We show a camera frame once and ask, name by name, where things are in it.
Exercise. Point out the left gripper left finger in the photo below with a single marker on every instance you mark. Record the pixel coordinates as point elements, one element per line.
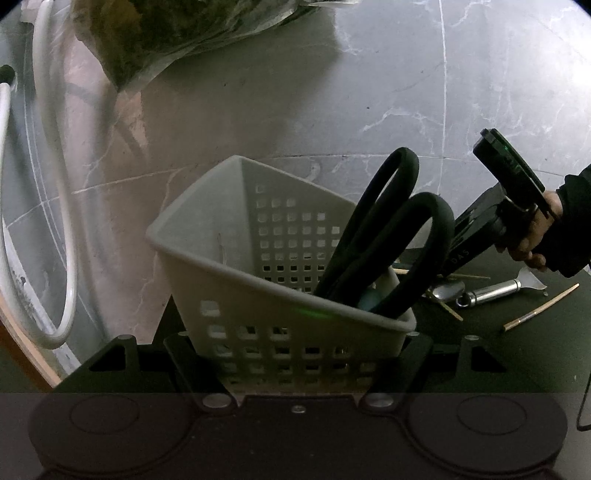
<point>165,367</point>

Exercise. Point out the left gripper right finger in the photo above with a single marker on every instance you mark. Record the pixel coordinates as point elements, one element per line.
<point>500,361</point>

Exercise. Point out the wooden chopstick with purple band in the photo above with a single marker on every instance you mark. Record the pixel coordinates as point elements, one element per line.
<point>540,309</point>

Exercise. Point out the steel handle peeler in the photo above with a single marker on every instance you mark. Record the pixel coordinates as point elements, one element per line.
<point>525,280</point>

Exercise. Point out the dark green kitchen scissors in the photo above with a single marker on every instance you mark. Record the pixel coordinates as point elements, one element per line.
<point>386,219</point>

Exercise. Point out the white perforated utensil basket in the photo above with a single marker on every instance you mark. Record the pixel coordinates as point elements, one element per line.
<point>243,249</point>

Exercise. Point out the metal spoon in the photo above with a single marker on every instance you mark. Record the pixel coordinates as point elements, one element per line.
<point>448,291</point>

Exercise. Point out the blue cartoon handle spoon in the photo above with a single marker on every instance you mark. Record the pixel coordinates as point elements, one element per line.
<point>374,296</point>

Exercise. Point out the person right hand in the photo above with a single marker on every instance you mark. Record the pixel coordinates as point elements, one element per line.
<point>535,233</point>

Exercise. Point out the plastic bag of dried leaves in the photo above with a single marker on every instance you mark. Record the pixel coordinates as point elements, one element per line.
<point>134,40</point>

